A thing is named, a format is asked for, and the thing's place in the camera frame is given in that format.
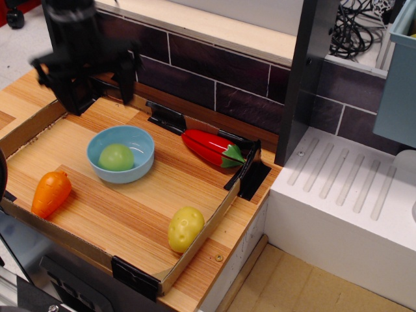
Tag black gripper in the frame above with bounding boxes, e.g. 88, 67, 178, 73
31, 16, 142, 116

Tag green toy pear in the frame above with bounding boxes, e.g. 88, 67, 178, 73
97, 144, 134, 172

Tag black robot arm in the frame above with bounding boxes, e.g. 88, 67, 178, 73
31, 1, 142, 116

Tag light blue plastic bowl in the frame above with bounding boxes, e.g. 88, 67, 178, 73
86, 125, 155, 184

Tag orange toy carrot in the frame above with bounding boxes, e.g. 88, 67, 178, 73
31, 171, 72, 218

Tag red toy chili pepper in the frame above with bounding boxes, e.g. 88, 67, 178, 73
181, 129, 246, 168

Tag yellow toy potato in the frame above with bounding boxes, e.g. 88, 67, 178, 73
168, 207, 205, 254

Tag brass screw in countertop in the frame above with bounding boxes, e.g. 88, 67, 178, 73
215, 254, 224, 262

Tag white toy sink drainboard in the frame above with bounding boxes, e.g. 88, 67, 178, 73
265, 128, 415, 309

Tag teal plastic bin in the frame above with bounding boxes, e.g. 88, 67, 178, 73
373, 1, 415, 148

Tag dark grey vertical post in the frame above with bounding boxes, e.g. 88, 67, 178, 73
275, 0, 339, 166

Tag tangled black cables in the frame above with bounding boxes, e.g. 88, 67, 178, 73
328, 0, 399, 60

